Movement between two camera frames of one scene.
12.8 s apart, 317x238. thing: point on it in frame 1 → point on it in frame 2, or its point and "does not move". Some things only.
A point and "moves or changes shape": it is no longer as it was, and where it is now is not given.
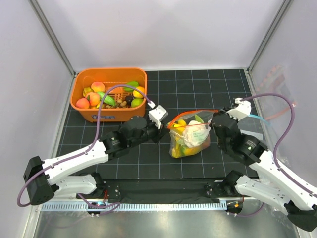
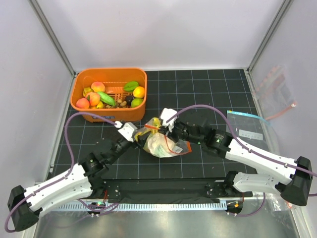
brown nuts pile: (120, 104) does not move
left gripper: (163, 129) → (141, 141)
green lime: (136, 101) does not move
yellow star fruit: (87, 90) does not move
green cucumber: (108, 99) does not move
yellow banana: (178, 150) moves or changes shape
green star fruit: (133, 84) does not move
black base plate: (165, 191) does not move
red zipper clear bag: (189, 132) moves or changes shape
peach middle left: (94, 98) does not move
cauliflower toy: (195, 133) moves or changes shape
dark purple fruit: (129, 99) does not move
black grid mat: (170, 93) does not move
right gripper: (222, 110) → (165, 130)
